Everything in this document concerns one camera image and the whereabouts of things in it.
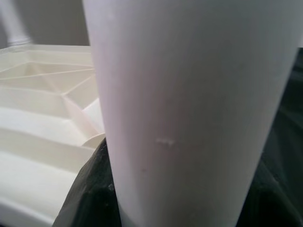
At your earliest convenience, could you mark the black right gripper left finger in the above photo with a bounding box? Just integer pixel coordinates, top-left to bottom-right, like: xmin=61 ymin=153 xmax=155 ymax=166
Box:
xmin=53 ymin=136 xmax=124 ymax=227

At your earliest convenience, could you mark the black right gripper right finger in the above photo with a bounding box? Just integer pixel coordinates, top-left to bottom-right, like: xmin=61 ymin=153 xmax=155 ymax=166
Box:
xmin=239 ymin=165 xmax=303 ymax=227

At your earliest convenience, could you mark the white plastic table top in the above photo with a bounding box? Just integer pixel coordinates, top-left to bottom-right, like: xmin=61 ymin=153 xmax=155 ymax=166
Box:
xmin=0 ymin=44 xmax=107 ymax=220

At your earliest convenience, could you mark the white plastic table leg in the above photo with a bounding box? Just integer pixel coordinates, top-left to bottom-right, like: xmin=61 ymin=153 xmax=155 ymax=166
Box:
xmin=0 ymin=0 xmax=33 ymax=48
xmin=81 ymin=0 xmax=303 ymax=227

